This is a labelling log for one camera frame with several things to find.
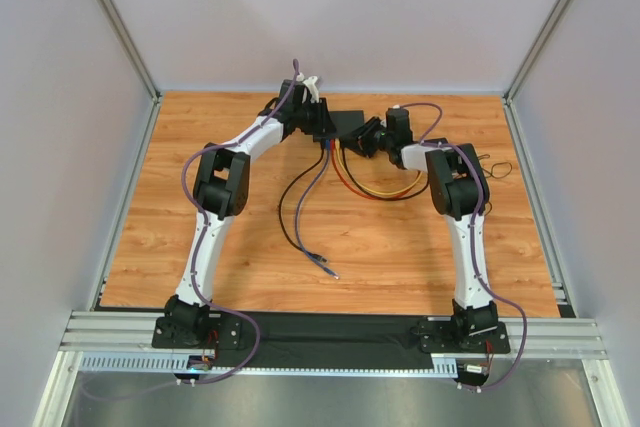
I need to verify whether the grey slotted cable duct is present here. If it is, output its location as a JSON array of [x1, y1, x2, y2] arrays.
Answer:
[[79, 352, 458, 378]]

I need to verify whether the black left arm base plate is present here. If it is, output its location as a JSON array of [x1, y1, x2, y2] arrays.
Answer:
[[151, 315, 243, 350]]

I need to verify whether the aluminium frame post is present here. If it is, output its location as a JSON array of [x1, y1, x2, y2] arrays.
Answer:
[[96, 0, 161, 101], [503, 0, 573, 104]]

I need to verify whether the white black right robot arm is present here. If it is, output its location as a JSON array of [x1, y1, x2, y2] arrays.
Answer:
[[339, 106, 498, 337]]

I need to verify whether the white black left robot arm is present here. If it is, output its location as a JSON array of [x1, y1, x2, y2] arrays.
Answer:
[[152, 74, 336, 348]]

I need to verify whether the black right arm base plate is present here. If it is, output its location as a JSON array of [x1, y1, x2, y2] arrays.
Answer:
[[411, 317, 511, 354]]

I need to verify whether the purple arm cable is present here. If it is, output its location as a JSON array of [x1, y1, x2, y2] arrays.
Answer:
[[394, 101, 529, 393], [79, 58, 301, 401]]

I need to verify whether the aluminium front frame rail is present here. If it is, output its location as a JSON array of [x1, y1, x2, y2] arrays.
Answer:
[[59, 310, 608, 360]]

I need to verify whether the black power adapter with cord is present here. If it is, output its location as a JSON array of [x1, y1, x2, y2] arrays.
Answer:
[[478, 154, 513, 216]]

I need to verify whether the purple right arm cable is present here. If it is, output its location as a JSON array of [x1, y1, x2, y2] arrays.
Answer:
[[394, 101, 529, 393]]

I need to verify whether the black cloth strip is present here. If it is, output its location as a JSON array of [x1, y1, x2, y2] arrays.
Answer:
[[212, 310, 441, 371]]

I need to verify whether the black long ethernet cable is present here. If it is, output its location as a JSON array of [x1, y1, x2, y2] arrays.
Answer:
[[278, 141, 329, 263]]

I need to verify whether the aluminium right frame post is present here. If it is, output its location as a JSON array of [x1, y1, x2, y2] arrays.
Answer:
[[503, 0, 573, 104]]

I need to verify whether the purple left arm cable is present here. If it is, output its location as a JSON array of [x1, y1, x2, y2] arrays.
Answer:
[[79, 58, 301, 401]]

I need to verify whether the aluminium left frame post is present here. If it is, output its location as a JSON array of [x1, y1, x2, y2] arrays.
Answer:
[[96, 0, 161, 101]]

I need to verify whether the yellow ethernet cable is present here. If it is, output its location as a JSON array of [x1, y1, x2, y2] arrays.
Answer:
[[335, 141, 424, 197]]

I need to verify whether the blue ethernet cable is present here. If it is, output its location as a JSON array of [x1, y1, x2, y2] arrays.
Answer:
[[294, 139, 341, 281]]

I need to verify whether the black network switch box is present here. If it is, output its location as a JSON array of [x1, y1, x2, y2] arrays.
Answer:
[[330, 110, 365, 139]]

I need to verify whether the red ethernet cable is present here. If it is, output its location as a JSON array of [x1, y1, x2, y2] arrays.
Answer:
[[329, 139, 424, 202]]

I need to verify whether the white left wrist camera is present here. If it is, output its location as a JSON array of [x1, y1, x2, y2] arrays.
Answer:
[[296, 73, 320, 103]]

